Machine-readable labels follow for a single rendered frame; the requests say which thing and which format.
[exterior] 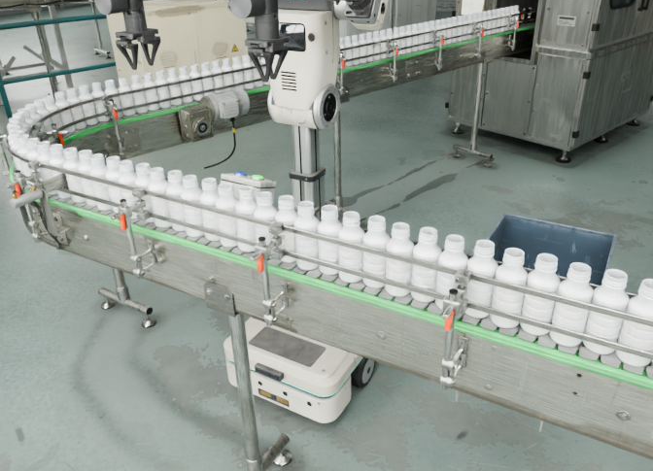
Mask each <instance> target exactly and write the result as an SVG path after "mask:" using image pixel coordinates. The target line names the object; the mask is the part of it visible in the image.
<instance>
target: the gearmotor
mask: <svg viewBox="0 0 653 471"><path fill-rule="evenodd" d="M249 110H250V99H249V96H248V94H247V93H246V91H245V90H244V89H242V88H236V89H232V90H228V91H221V92H216V93H212V94H210V95H204V96H203V97H202V98H201V99H200V101H199V104H196V105H191V106H187V107H184V108H182V109H179V110H178V111H179V118H180V124H181V131H182V136H183V139H184V142H185V143H188V142H189V140H192V142H197V141H200V140H204V139H208V138H211V137H214V131H213V122H215V121H219V120H223V119H228V118H230V121H232V131H233V138H234V148H233V151H232V153H231V154H230V156H229V157H228V158H226V159H225V160H223V161H221V162H219V163H216V164H214V165H210V166H207V167H204V169H206V168H210V167H213V166H216V165H219V164H221V163H223V162H225V161H227V160H228V159H229V158H230V157H231V156H232V155H233V153H234V151H235V147H236V139H235V128H234V122H235V118H234V117H238V116H241V115H245V114H247V113H248V112H249Z"/></svg>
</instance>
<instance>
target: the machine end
mask: <svg viewBox="0 0 653 471"><path fill-rule="evenodd" d="M511 6H513V7H514V6H519V11H523V10H524V8H526V10H528V9H529V8H537V12H533V13H532V14H531V17H536V20H535V21H530V22H525V23H524V24H527V23H531V22H535V29H534V35H533V48H532V49H530V50H523V51H520V52H516V53H512V54H509V55H506V56H502V57H499V58H495V59H493V61H492V62H489V63H486V64H484V73H483V83H482V92H481V102H480V111H479V120H478V128H480V129H484V130H488V131H492V132H496V133H499V134H503V135H507V136H511V137H515V138H519V139H522V140H526V141H530V142H534V143H537V144H540V145H544V146H548V147H552V148H556V149H560V150H562V152H563V155H562V156H557V157H556V159H555V160H556V161H557V162H560V163H570V162H571V159H570V158H569V157H566V154H567V151H572V150H574V149H576V148H578V147H580V146H582V145H584V144H586V143H588V142H590V141H592V140H594V141H595V142H597V143H608V139H606V138H604V137H603V135H604V133H606V132H608V131H610V130H612V129H614V128H616V127H619V126H620V125H622V124H624V123H627V124H628V125H631V126H639V125H640V122H638V121H636V118H637V117H639V116H641V115H643V114H645V113H647V110H649V108H650V104H651V101H653V0H486V3H485V12H487V11H491V10H496V9H500V8H505V7H511ZM477 71H478V63H477V64H473V65H469V66H466V67H463V68H459V69H456V70H452V71H451V76H450V88H449V102H446V103H445V108H448V115H447V117H448V120H449V121H453V122H455V123H456V125H457V128H456V129H452V130H451V133H453V134H464V131H463V130H462V129H460V124H464V125H468V126H472V121H473V111H474V101H475V91H476V81H477Z"/></svg>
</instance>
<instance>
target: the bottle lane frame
mask: <svg viewBox="0 0 653 471"><path fill-rule="evenodd" d="M49 201H50V205H51V208H52V212H53V213H56V214H59V215H61V218H62V222H63V225H66V226H69V227H71V229H69V230H67V231H65V233H66V237H67V240H68V245H64V244H62V243H60V244H61V246H62V247H61V250H64V251H67V252H70V253H73V254H76V255H79V256H81V257H84V258H87V259H90V260H93V261H95V262H98V263H101V264H104V265H107V266H109V267H112V268H115V269H118V270H121V271H122V272H125V273H128V274H131V275H134V274H133V270H134V265H133V262H132V261H131V260H130V257H131V251H130V247H129V243H128V238H127V234H126V229H125V230H124V231H122V230H121V227H120V220H119V219H114V220H112V219H111V217H109V216H104V215H101V214H99V213H94V212H92V211H91V210H89V211H88V210H85V209H83V207H82V208H78V207H75V206H74V205H68V204H66V202H65V203H62V202H58V201H57V200H52V199H49ZM131 226H132V231H133V236H134V240H135V245H136V250H137V254H140V255H141V254H142V253H144V252H146V251H147V250H148V249H149V247H148V242H147V240H148V239H149V240H152V241H153V245H154V249H153V250H151V251H150V252H151V253H154V254H155V260H156V263H155V264H154V265H153V266H152V267H150V268H148V269H147V270H145V271H146V273H145V275H144V276H143V278H142V279H145V280H148V281H150V282H153V283H156V284H159V285H162V286H166V287H169V288H172V289H175V290H178V291H180V292H182V293H185V294H188V295H191V296H193V297H196V298H199V299H202V300H205V293H204V285H205V284H206V282H208V281H209V282H211V283H215V284H218V285H221V286H226V287H228V288H229V289H230V291H231V292H232V294H233V299H234V307H235V312H237V313H240V314H243V315H246V316H248V317H251V318H254V319H257V320H262V321H264V315H265V307H263V306H262V302H263V299H264V297H263V286H262V275H261V273H259V272H258V267H257V261H256V260H255V261H254V262H251V261H250V259H249V258H248V257H244V256H243V254H241V255H238V254H234V253H231V251H230V252H225V251H222V250H220V248H217V249H215V248H212V247H209V246H208V245H209V244H208V245H202V244H198V243H197V241H196V242H193V241H189V240H187V238H188V237H187V238H185V239H183V238H179V237H176V235H174V236H173V235H169V234H166V233H165V232H166V231H165V232H159V231H156V230H155V229H150V228H147V227H146V226H140V225H137V224H136V223H131ZM59 248H60V247H59ZM150 252H149V253H148V254H146V255H144V256H143V260H142V265H143V268H145V267H147V266H148V265H150V264H151V263H152V262H151V257H150ZM280 266H281V265H279V266H273V265H270V264H268V275H269V286H270V297H271V298H272V299H274V298H275V297H276V296H277V295H279V294H280V293H281V292H282V291H281V287H280V281H283V282H286V283H287V291H288V292H287V293H284V294H283V296H286V297H288V305H289V307H288V308H287V307H286V308H285V309H284V310H283V311H282V312H281V313H280V314H279V315H278V316H277V321H276V322H275V323H273V325H276V326H278V327H281V328H284V329H287V330H289V331H291V332H294V333H297V334H300V335H303V336H305V337H308V338H311V339H314V340H317V341H319V342H322V343H325V344H328V345H331V346H333V347H335V348H338V349H341V350H344V351H346V352H349V353H354V354H357V355H359V356H362V357H365V358H368V359H371V360H374V361H376V362H379V363H382V364H385V365H388V366H390V367H393V368H395V369H398V370H401V371H403V372H406V373H409V374H412V375H415V376H417V377H420V378H423V379H426V380H429V381H431V382H434V383H437V384H440V385H441V383H440V379H441V375H442V366H441V365H442V360H443V354H444V343H445V332H446V330H445V327H444V325H445V320H444V319H443V318H442V315H443V314H441V315H437V314H434V313H430V312H428V307H426V309H425V310H420V309H417V308H414V307H411V303H412V302H410V303H409V304H408V305H404V304H400V303H397V302H395V298H394V299H392V300H388V299H384V298H381V297H379V294H380V292H379V293H378V294H377V295H375V296H374V295H371V294H368V293H364V292H363V291H364V289H363V290H361V291H358V290H354V289H351V288H349V285H347V286H340V285H336V284H335V283H334V282H335V280H334V281H333V282H331V283H329V282H326V281H323V280H321V277H319V278H317V279H316V278H313V277H309V276H307V272H306V273H305V274H299V273H296V272H294V271H293V269H294V268H293V269H292V270H287V269H284V268H281V267H280ZM134 276H135V275H134ZM205 301H206V300H205ZM462 320H463V317H461V318H460V319H459V320H455V328H454V338H453V348H452V358H454V357H455V355H456V353H457V352H458V350H459V348H458V346H459V338H460V336H462V337H465V338H467V339H468V340H467V348H466V351H465V350H463V351H462V354H465V355H466V357H465V366H464V367H463V366H462V367H461V368H460V369H459V371H458V373H457V375H456V377H455V380H456V384H455V385H452V386H451V387H450V388H452V389H455V390H457V391H460V392H463V393H466V394H469V395H471V396H474V397H477V398H480V399H483V400H486V401H488V402H491V403H494V404H497V405H500V406H501V407H504V408H507V409H510V410H513V411H515V412H518V413H521V414H524V415H527V416H529V417H532V418H535V419H538V420H541V421H545V422H548V423H551V424H554V425H556V426H558V427H561V428H564V429H567V430H569V431H572V432H575V433H578V434H581V435H584V436H586V437H589V438H592V439H595V440H598V441H600V442H603V443H606V444H608V445H611V446H613V447H616V448H619V449H622V450H625V451H627V452H630V453H633V454H638V455H640V456H643V457H646V458H649V459H652V460H653V379H651V378H648V377H647V376H646V372H645V371H643V373H642V375H639V374H635V373H632V372H629V371H625V370H624V369H623V365H622V364H621V365H620V366H619V368H615V367H612V366H609V365H605V364H602V363H601V359H600V358H598V360H597V361H593V360H590V359H586V358H583V357H580V356H579V352H576V354H575V355H573V354H569V353H564V352H560V351H559V350H558V346H557V345H556V347H555V348H554V349H550V348H547V347H544V346H540V345H539V344H538V343H537V339H535V341H534V342H533V343H531V342H528V341H525V340H521V339H519V338H518V333H516V335H515V336H514V337H511V336H508V335H504V334H501V333H499V332H498V331H499V328H497V329H496V330H495V331H492V330H489V329H485V328H482V327H480V322H479V323H478V324H477V325H472V324H469V323H465V322H462ZM264 322H266V321H264Z"/></svg>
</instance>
